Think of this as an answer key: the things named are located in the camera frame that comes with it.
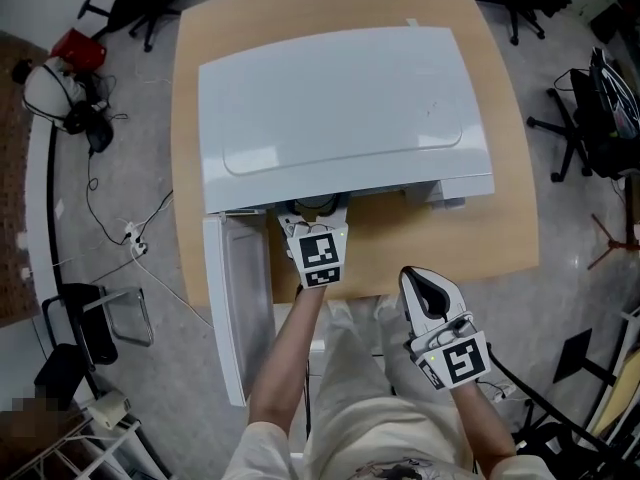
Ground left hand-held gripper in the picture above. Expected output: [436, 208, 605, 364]
[276, 205, 350, 290]

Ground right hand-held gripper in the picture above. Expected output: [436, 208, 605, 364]
[397, 266, 494, 392]

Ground person's left forearm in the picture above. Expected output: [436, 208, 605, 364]
[246, 282, 334, 433]

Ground person's right forearm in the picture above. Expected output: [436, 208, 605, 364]
[448, 380, 517, 463]

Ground white power strip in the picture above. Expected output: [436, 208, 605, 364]
[121, 220, 150, 257]
[478, 379, 517, 403]

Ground person's cream clothing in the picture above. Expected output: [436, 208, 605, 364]
[223, 292, 554, 480]

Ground black phone on stand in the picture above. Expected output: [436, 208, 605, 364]
[551, 327, 620, 385]

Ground wooden coat rack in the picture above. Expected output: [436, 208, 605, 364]
[586, 212, 640, 270]

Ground leaning boards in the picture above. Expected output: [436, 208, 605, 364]
[583, 306, 640, 450]

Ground black bag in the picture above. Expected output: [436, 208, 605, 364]
[63, 99, 115, 155]

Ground red box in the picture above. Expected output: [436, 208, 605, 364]
[50, 27, 108, 73]

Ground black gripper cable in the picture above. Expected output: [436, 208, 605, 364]
[486, 341, 604, 447]

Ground white floor cable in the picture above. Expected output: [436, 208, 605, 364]
[130, 245, 215, 330]

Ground black floor cable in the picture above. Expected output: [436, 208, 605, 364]
[86, 147, 175, 247]

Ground metal frame stool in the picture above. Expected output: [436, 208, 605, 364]
[41, 282, 155, 369]

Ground white wire rack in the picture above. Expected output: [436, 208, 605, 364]
[0, 407, 169, 480]

